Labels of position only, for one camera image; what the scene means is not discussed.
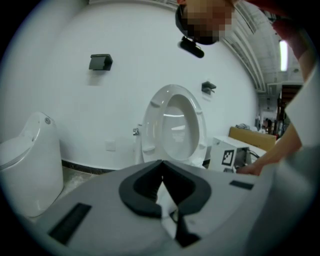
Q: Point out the person's head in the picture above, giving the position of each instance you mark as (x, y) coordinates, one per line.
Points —
(207, 20)

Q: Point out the black head-worn camera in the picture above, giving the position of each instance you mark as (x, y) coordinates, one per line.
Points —
(192, 48)

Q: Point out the white ceiling pipe bundle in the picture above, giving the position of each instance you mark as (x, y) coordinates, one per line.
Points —
(250, 57)

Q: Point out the dark brown door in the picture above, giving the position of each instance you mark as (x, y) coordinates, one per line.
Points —
(291, 93)

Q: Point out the white toilet with raised seat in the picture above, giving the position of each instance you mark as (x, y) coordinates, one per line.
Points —
(156, 125)

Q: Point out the chrome water valve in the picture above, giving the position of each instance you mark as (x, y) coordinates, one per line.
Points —
(135, 131)

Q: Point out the white closed-lid toilet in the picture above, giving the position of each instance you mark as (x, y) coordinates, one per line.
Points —
(30, 162)

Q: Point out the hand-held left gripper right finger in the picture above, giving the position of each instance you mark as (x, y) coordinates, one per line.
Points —
(220, 200)

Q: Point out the white wall socket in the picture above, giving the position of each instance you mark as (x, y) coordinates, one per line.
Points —
(110, 145)

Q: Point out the black wall-mounted holder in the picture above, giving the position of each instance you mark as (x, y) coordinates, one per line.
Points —
(100, 62)
(208, 87)

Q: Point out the short ceiling light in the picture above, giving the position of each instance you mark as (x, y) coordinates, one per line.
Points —
(283, 55)

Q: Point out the large flat cardboard box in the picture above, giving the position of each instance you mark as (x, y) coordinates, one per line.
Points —
(255, 138)

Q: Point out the person's right forearm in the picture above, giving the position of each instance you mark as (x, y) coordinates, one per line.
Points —
(282, 150)

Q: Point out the person's red shirt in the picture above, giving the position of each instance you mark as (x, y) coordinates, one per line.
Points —
(287, 30)

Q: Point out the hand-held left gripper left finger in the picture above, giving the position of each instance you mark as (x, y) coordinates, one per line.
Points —
(105, 212)

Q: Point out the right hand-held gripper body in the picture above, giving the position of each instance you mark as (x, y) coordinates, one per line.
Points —
(217, 155)

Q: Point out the person's right hand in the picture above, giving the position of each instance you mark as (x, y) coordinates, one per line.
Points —
(250, 168)

